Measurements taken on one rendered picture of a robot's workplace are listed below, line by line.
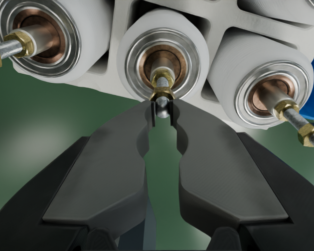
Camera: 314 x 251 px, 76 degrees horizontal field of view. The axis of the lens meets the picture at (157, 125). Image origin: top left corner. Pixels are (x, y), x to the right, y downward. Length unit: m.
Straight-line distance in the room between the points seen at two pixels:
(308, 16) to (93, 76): 0.25
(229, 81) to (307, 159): 0.54
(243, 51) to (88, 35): 0.16
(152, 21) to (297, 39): 0.19
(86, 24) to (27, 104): 0.42
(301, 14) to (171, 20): 0.11
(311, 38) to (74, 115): 0.50
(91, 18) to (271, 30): 0.21
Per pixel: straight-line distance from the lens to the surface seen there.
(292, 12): 0.24
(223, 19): 0.28
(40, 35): 0.21
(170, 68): 0.18
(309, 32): 0.33
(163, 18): 0.20
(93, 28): 0.23
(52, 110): 0.58
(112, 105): 0.52
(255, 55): 0.23
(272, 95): 0.23
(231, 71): 0.23
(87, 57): 0.22
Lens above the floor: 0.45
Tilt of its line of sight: 57 degrees down
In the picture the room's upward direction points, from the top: 178 degrees counter-clockwise
